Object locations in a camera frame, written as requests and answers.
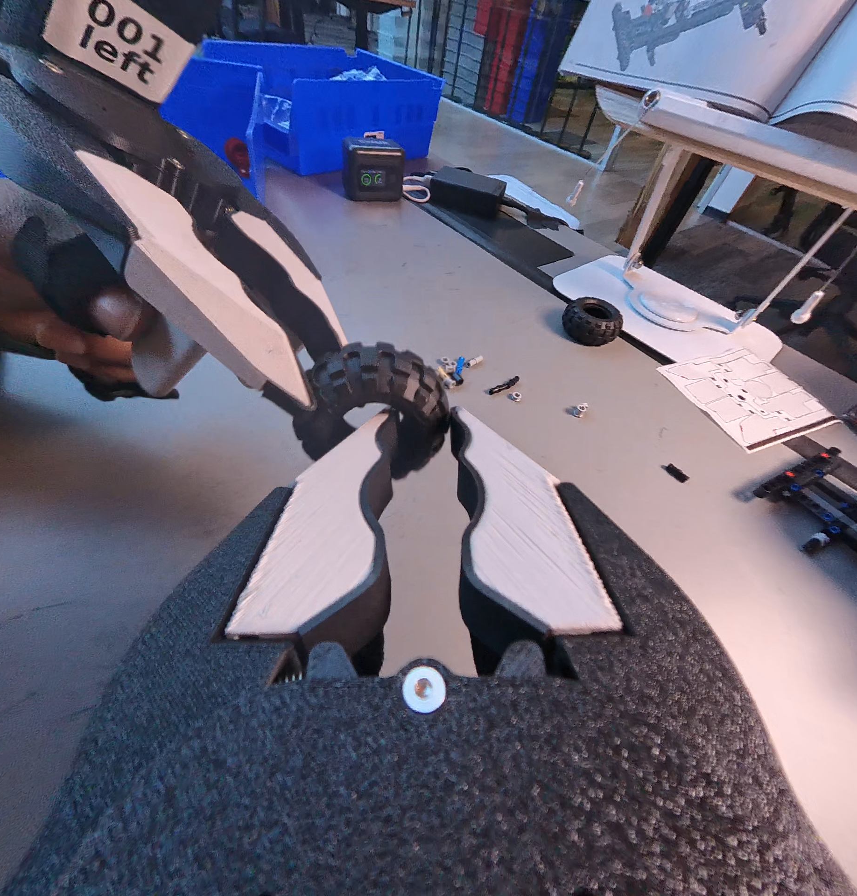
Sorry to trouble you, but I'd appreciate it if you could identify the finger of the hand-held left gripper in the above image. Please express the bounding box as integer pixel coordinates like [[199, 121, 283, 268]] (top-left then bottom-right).
[[230, 208, 350, 354], [73, 147, 320, 411]]

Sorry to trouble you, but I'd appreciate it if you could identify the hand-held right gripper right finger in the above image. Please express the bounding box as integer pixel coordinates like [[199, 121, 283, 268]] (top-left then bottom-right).
[[450, 406, 625, 656]]

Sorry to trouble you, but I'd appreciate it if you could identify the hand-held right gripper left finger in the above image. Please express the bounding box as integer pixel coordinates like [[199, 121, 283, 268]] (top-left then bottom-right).
[[226, 413, 399, 652]]

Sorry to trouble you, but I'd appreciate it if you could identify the black lego wheel red hub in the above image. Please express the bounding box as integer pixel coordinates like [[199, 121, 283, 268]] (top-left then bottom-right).
[[562, 297, 624, 347], [296, 343, 453, 477]]

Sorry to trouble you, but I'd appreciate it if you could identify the white printed sticker sheet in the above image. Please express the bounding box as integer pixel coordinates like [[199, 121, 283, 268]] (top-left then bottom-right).
[[657, 348, 838, 452]]

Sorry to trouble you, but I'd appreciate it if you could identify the white lego truck model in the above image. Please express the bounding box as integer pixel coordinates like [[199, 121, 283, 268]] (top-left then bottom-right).
[[754, 437, 857, 568]]

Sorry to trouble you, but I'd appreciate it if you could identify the lego instruction booklet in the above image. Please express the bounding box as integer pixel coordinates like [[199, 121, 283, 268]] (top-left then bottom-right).
[[559, 0, 857, 134]]

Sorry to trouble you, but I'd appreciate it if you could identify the person's left hand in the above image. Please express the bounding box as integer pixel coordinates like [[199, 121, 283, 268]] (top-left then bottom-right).
[[0, 252, 159, 396]]

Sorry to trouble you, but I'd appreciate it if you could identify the small black device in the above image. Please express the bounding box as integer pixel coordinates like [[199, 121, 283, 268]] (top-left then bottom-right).
[[344, 136, 406, 203]]

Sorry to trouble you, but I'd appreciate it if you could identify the white plastic stand base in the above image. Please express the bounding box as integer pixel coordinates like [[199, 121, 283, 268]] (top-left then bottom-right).
[[555, 87, 857, 365]]

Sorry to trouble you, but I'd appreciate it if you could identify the thin metal rod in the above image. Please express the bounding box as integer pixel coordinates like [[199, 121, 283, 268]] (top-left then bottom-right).
[[566, 126, 634, 205], [790, 224, 857, 326]]

